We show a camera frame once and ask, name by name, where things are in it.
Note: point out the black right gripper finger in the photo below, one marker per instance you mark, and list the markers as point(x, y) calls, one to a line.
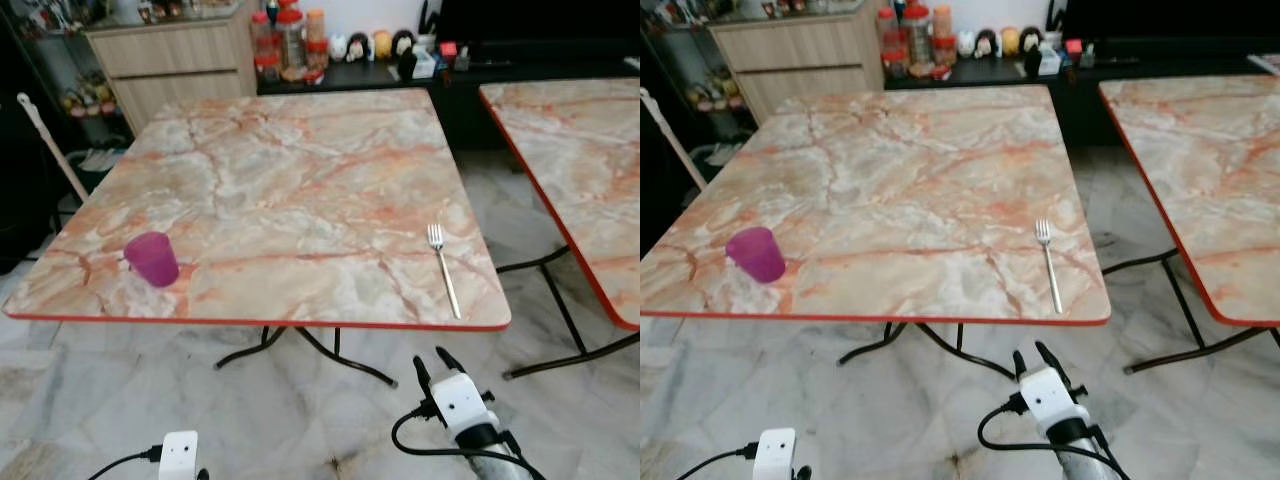
point(449, 361)
point(1021, 365)
point(423, 375)
point(1049, 357)

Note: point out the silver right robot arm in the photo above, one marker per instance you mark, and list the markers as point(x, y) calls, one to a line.
point(495, 460)
point(1085, 455)

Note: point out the silver metal fork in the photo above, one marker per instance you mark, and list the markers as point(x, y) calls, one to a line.
point(1050, 266)
point(443, 270)

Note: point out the marble-pattern folding table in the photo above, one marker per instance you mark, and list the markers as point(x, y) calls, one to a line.
point(900, 180)
point(1200, 160)
point(580, 150)
point(300, 180)

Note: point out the purple plastic cup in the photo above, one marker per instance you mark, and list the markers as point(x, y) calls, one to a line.
point(757, 256)
point(151, 260)

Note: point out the small dark figurine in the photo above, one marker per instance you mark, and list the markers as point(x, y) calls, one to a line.
point(407, 66)
point(1033, 63)

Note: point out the small white box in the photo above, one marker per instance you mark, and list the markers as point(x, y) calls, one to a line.
point(426, 66)
point(1050, 62)

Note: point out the small red box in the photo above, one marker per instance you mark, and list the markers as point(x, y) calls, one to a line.
point(448, 50)
point(1073, 47)

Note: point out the yellow round figurine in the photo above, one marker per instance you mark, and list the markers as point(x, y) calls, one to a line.
point(1010, 40)
point(382, 44)

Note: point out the white round figurine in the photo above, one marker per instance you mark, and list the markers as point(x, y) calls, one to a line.
point(338, 47)
point(965, 43)

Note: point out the orange-filled red-lidded jar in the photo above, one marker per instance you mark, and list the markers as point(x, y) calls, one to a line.
point(943, 35)
point(316, 38)

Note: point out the large red-lidded snack jar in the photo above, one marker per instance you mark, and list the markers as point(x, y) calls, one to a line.
point(290, 40)
point(918, 38)

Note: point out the black television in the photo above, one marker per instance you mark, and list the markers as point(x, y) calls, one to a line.
point(540, 20)
point(1170, 18)

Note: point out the light wooden drawer cabinet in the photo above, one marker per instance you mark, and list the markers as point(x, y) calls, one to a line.
point(170, 60)
point(800, 55)

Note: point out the glass display shelf with toys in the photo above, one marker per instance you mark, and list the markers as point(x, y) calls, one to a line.
point(70, 60)
point(690, 50)

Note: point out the black metal-framed stand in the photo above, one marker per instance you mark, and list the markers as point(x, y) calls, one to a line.
point(25, 190)

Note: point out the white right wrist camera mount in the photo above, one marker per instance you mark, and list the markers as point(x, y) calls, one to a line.
point(462, 400)
point(1048, 400)

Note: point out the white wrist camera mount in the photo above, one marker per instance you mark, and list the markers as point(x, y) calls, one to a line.
point(775, 455)
point(1048, 400)
point(462, 400)
point(180, 455)

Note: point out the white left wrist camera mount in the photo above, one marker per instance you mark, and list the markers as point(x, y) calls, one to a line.
point(180, 455)
point(775, 455)

